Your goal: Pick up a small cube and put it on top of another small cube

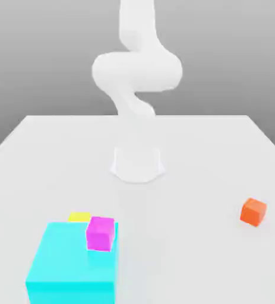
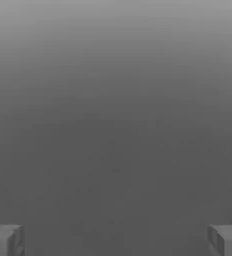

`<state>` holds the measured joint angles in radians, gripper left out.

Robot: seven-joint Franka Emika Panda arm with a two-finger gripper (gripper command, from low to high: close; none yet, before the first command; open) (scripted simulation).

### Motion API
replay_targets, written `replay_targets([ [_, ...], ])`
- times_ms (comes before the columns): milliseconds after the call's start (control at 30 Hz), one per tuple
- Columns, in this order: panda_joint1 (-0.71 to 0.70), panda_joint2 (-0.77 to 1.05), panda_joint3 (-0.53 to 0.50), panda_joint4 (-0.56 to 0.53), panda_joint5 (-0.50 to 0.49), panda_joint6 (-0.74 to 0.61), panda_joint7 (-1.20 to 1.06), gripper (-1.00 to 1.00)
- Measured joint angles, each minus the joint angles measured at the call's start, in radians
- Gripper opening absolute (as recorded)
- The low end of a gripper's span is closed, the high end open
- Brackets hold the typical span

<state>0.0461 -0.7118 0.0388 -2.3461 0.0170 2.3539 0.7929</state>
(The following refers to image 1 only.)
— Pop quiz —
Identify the small yellow cube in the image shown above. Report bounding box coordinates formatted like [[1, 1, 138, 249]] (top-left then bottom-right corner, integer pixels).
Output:
[[68, 211, 91, 223]]

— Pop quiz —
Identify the small magenta cube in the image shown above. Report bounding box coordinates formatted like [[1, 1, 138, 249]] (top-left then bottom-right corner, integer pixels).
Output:
[[85, 216, 116, 252]]

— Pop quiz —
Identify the small orange cube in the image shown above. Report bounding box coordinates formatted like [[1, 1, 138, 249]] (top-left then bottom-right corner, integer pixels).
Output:
[[239, 197, 268, 228]]

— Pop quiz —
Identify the large cyan box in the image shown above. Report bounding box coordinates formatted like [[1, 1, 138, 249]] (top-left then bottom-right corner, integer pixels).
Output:
[[25, 221, 119, 304]]

